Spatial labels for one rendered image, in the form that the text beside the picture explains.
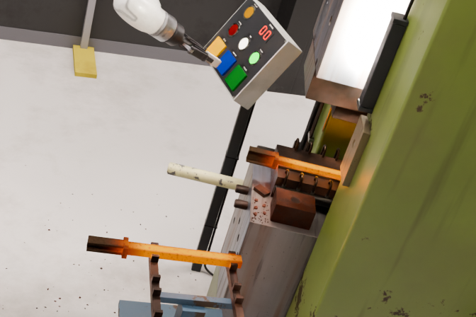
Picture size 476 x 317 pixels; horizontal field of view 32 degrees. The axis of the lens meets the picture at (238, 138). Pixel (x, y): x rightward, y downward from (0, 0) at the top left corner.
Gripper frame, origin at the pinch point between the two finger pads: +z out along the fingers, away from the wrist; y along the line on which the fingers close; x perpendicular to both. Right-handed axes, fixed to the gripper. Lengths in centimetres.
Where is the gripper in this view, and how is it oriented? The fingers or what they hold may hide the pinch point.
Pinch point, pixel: (211, 59)
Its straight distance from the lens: 281.4
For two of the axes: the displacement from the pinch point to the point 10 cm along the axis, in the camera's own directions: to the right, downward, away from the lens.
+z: 6.5, 3.9, 6.5
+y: 3.7, 5.8, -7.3
